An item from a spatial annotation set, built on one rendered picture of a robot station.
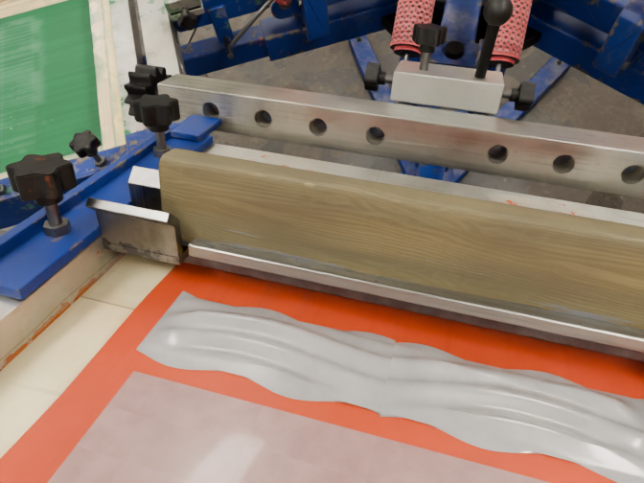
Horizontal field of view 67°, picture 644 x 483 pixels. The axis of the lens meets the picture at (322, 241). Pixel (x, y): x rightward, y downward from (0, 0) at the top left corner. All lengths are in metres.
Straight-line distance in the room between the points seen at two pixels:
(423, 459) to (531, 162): 0.36
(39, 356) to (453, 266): 0.30
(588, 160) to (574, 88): 1.71
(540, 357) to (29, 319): 0.38
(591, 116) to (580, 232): 1.87
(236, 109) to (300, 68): 1.67
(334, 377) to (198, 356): 0.10
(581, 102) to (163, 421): 2.09
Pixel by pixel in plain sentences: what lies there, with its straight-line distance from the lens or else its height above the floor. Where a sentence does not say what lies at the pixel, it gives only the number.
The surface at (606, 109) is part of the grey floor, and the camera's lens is 2.27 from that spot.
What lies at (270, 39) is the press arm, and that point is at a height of 0.92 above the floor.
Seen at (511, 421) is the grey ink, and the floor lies 1.27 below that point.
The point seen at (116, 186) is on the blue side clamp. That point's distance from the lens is 0.50.
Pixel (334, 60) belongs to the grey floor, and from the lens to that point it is 2.29.
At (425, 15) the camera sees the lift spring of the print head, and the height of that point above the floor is 1.13.
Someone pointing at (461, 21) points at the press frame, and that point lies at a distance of 0.90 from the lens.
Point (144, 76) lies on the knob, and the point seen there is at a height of 1.17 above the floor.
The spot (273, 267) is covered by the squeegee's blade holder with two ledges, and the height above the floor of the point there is 1.26.
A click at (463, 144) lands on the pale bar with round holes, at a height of 1.15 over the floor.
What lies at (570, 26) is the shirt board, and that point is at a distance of 1.07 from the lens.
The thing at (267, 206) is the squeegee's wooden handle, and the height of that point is 1.29.
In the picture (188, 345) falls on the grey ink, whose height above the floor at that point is 1.26.
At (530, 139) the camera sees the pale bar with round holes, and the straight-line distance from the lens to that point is 0.57.
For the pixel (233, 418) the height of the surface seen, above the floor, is 1.28.
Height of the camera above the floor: 1.61
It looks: 64 degrees down
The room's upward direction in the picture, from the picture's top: 12 degrees counter-clockwise
